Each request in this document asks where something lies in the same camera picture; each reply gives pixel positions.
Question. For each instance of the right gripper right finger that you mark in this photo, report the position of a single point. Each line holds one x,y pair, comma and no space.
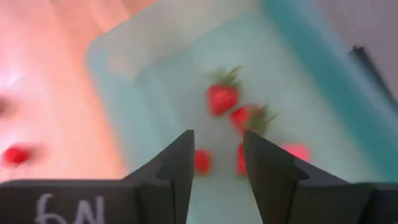
273,186

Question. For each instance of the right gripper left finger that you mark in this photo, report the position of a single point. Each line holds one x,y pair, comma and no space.
174,186

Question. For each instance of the small red toy fruit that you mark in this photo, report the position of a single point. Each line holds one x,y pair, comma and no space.
202,161

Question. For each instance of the small pink plush peach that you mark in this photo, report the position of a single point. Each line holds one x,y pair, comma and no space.
297,152

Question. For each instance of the small-leaf red toy strawberry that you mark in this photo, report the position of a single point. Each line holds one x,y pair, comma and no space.
245,116
222,98

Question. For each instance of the teal translucent tupperware container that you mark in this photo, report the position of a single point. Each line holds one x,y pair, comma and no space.
174,77

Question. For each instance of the red toy cherry with stem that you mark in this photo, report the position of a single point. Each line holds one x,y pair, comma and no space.
15,155

